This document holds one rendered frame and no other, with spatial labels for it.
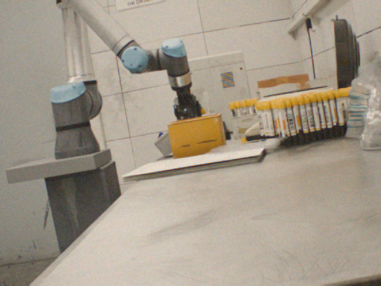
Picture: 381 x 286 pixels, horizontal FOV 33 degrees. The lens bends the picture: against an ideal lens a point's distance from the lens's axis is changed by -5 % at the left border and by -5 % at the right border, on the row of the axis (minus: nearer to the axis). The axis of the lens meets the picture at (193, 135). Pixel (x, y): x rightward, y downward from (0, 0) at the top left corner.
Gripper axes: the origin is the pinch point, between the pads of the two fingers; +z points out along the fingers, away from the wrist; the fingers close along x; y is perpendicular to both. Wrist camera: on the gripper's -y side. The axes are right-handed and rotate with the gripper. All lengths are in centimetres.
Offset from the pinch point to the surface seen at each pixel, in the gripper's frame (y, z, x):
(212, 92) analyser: -20.2, -1.5, 9.1
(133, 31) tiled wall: -156, 26, -32
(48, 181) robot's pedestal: 35, -13, -44
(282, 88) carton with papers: 6.4, -14.0, 32.7
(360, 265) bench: 162, -88, 22
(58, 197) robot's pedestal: 38, -8, -42
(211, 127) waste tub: 56, -35, 9
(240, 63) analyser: -24.7, -9.3, 21.4
